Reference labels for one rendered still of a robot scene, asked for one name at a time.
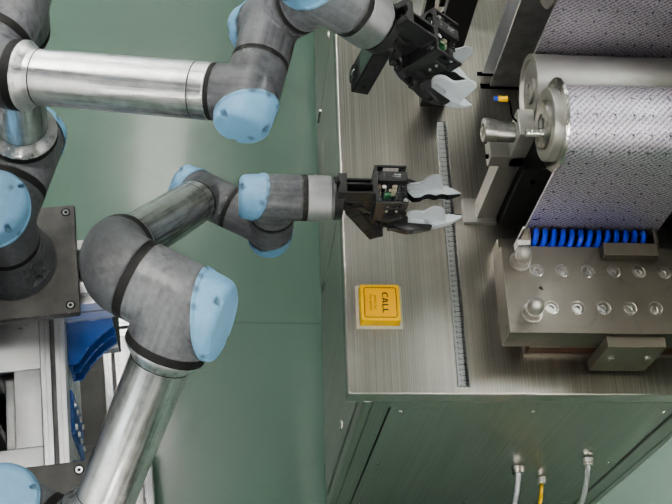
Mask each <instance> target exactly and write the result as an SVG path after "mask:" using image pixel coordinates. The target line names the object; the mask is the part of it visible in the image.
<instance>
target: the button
mask: <svg viewBox="0 0 672 504"><path fill-rule="evenodd" d="M358 291H359V315H360V325H363V326H399V325H400V322H401V309H400V293H399V285H360V287H359V290H358Z"/></svg>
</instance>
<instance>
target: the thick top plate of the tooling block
mask: <svg viewBox="0 0 672 504"><path fill-rule="evenodd" d="M529 248H530V249H531V250H532V259H531V264H530V267H529V268H528V269H527V270H525V271H517V270H515V269H513V268H512V267H511V265H510V263H509V258H510V256H511V254H513V253H514V252H515V250H514V246H501V247H500V249H499V251H498V253H497V255H496V257H495V259H494V261H493V265H494V274H495V284H496V293H497V303H498V312H499V322H500V332H501V341H502V346H530V347H598V346H599V345H600V344H601V343H602V341H603V340H604V339H605V338H606V336H649V337H665V341H666V348H672V249H659V248H658V254H659V256H658V258H657V259H656V260H602V259H601V252H600V248H599V247H540V246H530V247H529ZM533 298H540V299H542V300H543V302H544V309H545V310H544V312H543V317H542V319H541V320H540V321H539V322H537V323H529V322H527V321H525V320H524V319H523V318H522V316H521V309H522V307H523V305H525V304H526V303H527V302H528V300H531V299H533Z"/></svg>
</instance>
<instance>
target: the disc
mask: <svg viewBox="0 0 672 504"><path fill-rule="evenodd" d="M548 88H557V89H558V90H559V91H560V93H561V96H562V100H563V106H564V131H563V139H562V144H561V148H560V151H559V154H558V156H557V158H556V159H555V160H554V161H552V162H549V161H544V164H545V166H546V168H547V169H548V170H549V171H550V172H556V171H557V170H558V169H559V168H560V167H561V165H562V163H563V161H564V158H565V155H566V152H567V147H568V142H569V134H570V100H569V94H568V90H567V87H566V84H565V82H564V81H563V79H562V78H560V77H555V78H553V79H552V80H551V82H550V83H549V85H548Z"/></svg>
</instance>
